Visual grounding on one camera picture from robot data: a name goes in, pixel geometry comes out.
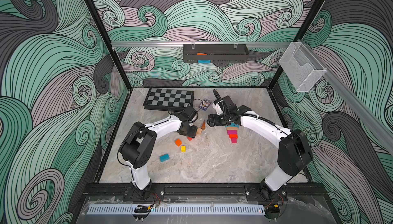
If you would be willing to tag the magenta long block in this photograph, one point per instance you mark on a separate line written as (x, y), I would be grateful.
(232, 132)

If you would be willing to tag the white slotted cable duct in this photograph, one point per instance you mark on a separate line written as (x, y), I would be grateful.
(190, 209)

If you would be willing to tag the orange cube block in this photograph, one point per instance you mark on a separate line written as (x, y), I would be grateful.
(178, 142)

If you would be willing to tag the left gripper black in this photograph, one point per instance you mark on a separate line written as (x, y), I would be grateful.
(193, 133)

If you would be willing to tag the aluminium back rail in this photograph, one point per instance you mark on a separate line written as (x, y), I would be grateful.
(179, 44)

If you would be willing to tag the orange rectangular block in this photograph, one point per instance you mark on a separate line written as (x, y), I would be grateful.
(233, 136)

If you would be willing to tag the black wall tray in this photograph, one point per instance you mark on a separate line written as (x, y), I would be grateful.
(219, 54)

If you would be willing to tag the aluminium rail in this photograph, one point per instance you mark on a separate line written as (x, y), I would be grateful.
(338, 75)
(179, 44)

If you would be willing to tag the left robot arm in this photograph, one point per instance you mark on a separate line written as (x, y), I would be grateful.
(137, 147)

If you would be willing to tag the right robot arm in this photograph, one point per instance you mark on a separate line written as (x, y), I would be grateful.
(294, 151)

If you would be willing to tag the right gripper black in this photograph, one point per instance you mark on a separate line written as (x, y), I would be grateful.
(217, 120)

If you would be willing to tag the black grey chessboard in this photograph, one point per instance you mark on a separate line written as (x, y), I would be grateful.
(164, 99)

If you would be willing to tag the aluminium right rail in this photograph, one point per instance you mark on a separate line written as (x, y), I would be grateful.
(338, 75)

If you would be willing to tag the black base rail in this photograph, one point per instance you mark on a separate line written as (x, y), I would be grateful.
(165, 191)

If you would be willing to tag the blue playing card box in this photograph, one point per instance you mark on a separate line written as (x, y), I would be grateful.
(204, 105)

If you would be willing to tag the clear plastic wall box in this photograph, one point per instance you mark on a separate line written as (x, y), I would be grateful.
(302, 66)

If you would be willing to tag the teal small block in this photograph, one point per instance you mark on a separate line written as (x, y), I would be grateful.
(164, 157)

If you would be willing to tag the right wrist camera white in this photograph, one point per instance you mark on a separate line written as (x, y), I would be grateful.
(223, 106)

